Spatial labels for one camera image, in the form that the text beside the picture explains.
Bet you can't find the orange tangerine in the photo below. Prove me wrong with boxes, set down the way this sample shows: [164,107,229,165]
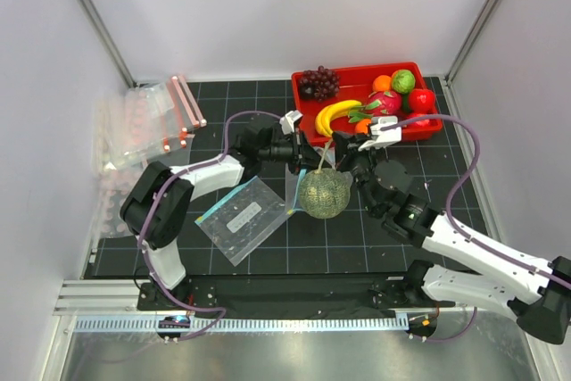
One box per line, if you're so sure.
[354,119,371,135]
[372,75,392,92]

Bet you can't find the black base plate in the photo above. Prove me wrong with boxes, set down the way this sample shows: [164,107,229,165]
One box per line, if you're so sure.
[136,273,447,320]

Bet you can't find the orange tangerine front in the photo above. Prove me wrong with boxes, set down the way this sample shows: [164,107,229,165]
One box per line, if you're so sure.
[354,119,371,135]

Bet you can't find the purple grape bunch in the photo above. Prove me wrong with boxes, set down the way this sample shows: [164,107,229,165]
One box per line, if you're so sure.
[298,66,339,102]

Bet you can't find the green cabbage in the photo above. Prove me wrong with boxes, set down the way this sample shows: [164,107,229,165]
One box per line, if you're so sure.
[391,69,416,95]

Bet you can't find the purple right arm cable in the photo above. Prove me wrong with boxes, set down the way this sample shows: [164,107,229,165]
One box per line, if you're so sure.
[392,113,571,344]

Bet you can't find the clear zip bag white label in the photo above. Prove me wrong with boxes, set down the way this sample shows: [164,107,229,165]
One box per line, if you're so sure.
[195,177,287,266]

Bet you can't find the red apple small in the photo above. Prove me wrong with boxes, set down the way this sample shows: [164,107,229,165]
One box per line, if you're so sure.
[403,112,431,129]

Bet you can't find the clear zip bag blue zipper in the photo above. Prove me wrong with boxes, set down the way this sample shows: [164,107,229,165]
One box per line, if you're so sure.
[284,135,353,217]

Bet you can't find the aluminium slotted rail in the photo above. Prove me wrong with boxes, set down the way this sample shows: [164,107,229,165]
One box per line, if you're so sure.
[74,313,409,335]

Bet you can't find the left aluminium corner post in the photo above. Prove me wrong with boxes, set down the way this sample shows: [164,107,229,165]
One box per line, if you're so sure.
[77,0,137,87]

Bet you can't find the red apple large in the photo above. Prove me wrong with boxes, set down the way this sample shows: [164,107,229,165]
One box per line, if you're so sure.
[408,88,436,113]

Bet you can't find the red plastic tray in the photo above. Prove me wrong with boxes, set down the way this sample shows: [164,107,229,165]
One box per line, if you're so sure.
[292,62,437,146]

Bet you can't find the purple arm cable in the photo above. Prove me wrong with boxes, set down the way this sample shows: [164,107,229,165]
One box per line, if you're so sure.
[136,111,282,346]
[392,113,571,344]

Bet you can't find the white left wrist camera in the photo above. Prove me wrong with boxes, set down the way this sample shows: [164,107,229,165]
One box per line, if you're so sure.
[279,110,302,135]

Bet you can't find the green netted melon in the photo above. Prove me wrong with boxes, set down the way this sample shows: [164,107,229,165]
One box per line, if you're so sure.
[297,137,352,219]

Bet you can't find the orange tangerine back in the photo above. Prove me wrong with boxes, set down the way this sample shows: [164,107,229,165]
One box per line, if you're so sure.
[372,75,392,92]

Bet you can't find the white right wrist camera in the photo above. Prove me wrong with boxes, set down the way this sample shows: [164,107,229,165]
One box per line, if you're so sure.
[358,116,402,152]

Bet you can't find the yellow banana bunch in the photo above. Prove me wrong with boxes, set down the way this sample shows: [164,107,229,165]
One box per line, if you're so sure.
[314,100,362,137]

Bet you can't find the stack of pink zip bags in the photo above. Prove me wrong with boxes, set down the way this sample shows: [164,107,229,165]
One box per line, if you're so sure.
[92,75,207,174]

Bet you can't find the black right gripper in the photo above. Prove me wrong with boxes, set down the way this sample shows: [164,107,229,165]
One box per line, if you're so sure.
[335,131,386,214]

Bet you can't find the pink dragon fruit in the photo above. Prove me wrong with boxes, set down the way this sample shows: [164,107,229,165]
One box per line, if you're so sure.
[348,90,402,123]

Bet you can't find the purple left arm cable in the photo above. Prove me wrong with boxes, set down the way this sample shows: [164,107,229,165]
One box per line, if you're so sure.
[136,111,282,346]

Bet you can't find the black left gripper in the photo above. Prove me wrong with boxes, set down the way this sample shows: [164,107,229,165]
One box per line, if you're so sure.
[259,128,332,176]

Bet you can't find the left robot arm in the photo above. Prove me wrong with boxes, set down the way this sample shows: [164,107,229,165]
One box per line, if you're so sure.
[120,123,319,310]

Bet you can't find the right aluminium corner post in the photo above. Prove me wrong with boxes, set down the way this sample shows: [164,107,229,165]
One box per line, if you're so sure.
[444,0,502,86]

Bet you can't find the aluminium corner post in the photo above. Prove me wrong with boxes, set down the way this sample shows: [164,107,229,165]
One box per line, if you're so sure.
[444,0,502,86]
[77,0,137,87]

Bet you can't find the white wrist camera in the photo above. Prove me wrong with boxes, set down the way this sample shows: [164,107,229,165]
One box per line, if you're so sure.
[279,110,302,135]
[358,116,402,152]

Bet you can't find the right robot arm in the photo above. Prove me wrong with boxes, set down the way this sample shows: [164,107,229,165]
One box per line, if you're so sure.
[333,132,570,345]

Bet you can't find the clear bag pink dots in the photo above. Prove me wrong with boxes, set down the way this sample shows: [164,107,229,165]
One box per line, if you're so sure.
[91,170,137,239]

